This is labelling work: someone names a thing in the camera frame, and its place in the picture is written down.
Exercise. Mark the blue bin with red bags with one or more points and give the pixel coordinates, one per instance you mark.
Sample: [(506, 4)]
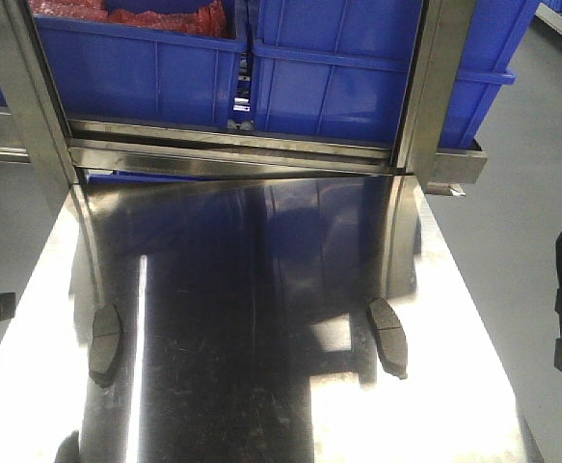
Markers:
[(119, 71)]

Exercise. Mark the blue plastic bin right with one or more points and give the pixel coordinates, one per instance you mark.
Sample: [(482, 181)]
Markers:
[(339, 69)]

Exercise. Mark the stainless steel rack frame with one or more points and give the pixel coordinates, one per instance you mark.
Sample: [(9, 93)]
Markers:
[(35, 127)]

